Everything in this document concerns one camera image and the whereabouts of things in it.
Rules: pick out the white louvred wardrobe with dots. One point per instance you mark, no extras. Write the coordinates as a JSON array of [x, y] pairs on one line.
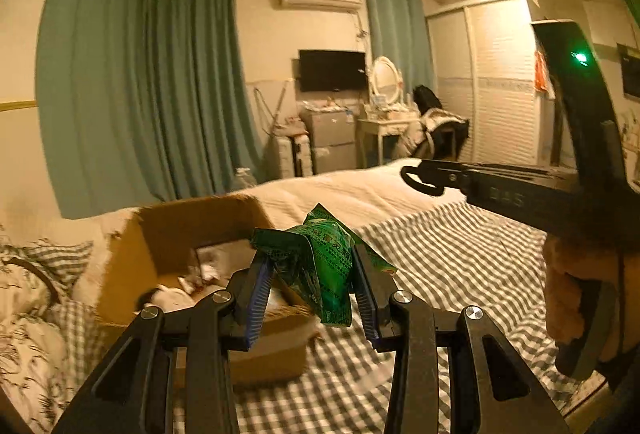
[[500, 89]]

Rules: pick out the dark wall frame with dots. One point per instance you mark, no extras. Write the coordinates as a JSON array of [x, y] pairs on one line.
[[631, 72]]

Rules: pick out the white dressing table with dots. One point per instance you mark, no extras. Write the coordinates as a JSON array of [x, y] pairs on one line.
[[385, 124]]

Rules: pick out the floral print pillow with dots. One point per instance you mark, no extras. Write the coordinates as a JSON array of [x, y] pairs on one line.
[[25, 349]]

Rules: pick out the white textured blanket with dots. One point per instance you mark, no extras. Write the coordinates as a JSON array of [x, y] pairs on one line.
[[350, 194]]

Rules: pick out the black wall television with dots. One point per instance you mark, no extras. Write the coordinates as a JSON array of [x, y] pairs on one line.
[[332, 69]]

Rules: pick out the leaning broom stick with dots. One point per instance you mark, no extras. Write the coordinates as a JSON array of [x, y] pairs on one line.
[[278, 112]]

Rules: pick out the white oval mirror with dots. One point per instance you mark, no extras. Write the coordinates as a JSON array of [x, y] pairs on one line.
[[385, 77]]

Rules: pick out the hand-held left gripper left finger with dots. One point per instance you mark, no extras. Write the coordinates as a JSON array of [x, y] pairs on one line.
[[257, 309]]

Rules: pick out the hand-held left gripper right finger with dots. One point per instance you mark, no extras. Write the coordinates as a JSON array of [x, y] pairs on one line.
[[367, 309]]

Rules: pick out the black garment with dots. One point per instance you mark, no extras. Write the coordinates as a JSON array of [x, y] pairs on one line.
[[427, 97]]

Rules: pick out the brown cardboard box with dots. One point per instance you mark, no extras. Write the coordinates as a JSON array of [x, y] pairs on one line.
[[150, 234]]

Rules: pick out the white suitcase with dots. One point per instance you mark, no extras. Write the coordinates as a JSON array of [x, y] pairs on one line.
[[290, 154]]

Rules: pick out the person's right hand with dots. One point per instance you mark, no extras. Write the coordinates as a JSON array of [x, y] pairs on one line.
[[562, 294]]

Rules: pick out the narrow green curtain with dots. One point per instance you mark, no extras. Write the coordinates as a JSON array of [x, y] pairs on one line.
[[395, 24]]

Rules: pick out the clear plastic water bottle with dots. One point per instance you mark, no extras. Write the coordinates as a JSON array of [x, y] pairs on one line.
[[245, 178]]

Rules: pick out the wide green curtain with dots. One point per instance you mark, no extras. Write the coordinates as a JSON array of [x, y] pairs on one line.
[[150, 89]]

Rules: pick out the orange hanging cloth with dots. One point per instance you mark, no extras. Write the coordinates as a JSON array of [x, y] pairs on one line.
[[541, 69]]

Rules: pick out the grey small fridge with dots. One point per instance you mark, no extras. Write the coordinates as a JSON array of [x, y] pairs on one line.
[[330, 139]]

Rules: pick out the green snack bag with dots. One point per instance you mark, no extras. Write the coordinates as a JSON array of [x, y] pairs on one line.
[[325, 264]]

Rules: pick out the beige padded jacket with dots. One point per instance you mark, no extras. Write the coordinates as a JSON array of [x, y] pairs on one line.
[[415, 134]]

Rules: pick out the checked pillow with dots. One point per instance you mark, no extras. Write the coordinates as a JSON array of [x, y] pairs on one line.
[[55, 259]]

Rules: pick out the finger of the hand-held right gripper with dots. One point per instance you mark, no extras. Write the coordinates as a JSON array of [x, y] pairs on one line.
[[455, 179], [450, 166]]

